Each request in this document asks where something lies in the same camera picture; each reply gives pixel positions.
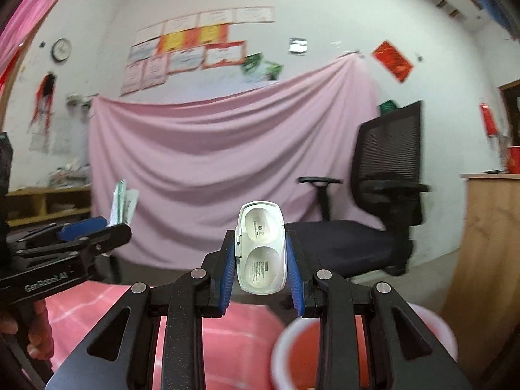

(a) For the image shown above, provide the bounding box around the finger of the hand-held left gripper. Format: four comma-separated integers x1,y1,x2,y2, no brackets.
56,216,110,243
75,223,133,278

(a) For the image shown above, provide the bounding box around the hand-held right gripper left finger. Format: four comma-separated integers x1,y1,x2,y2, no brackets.
45,229,238,390

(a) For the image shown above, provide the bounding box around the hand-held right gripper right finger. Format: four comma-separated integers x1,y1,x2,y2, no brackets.
284,233,474,390

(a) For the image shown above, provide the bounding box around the green white packet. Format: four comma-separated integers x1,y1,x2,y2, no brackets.
109,180,139,226

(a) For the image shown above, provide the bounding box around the white plastic tray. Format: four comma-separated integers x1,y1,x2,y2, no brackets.
236,202,288,295

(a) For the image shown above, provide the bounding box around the pink bin with white rim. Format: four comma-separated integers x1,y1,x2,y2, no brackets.
271,303,459,390

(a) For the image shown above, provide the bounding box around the person's left hand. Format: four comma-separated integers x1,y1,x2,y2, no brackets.
0,298,54,357

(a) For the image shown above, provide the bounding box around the wooden shelf desk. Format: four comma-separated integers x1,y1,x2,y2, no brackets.
6,187,93,228

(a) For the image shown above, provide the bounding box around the pile of papers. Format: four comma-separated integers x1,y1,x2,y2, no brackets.
48,158,92,189

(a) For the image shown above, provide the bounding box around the pink checked tablecloth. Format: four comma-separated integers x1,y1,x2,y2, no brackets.
38,282,285,390

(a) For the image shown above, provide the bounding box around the pink hanging cloth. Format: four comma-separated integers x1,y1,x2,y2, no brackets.
88,53,383,269

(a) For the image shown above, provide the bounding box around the black mesh office chair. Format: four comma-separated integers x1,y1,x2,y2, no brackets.
298,101,431,279

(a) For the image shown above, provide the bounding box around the wooden cabinet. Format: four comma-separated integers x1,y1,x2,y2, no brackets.
441,173,520,374

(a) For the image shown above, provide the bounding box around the green photo print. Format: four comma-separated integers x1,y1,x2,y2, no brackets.
260,62,283,84
243,53,263,77

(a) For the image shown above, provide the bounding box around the red hanging ornament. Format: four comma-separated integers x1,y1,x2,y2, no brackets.
480,103,498,137

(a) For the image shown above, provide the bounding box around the red tassel wall ornament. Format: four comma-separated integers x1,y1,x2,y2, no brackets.
28,72,57,128

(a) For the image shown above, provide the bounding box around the round wall clock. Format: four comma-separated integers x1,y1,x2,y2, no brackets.
51,38,72,62

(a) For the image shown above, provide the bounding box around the group of wall certificates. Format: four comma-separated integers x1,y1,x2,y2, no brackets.
120,6,277,97

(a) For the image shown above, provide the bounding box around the red paper wall poster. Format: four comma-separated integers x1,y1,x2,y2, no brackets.
373,41,414,83

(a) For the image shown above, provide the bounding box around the brown wooden frame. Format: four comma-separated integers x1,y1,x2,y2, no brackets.
499,79,520,147

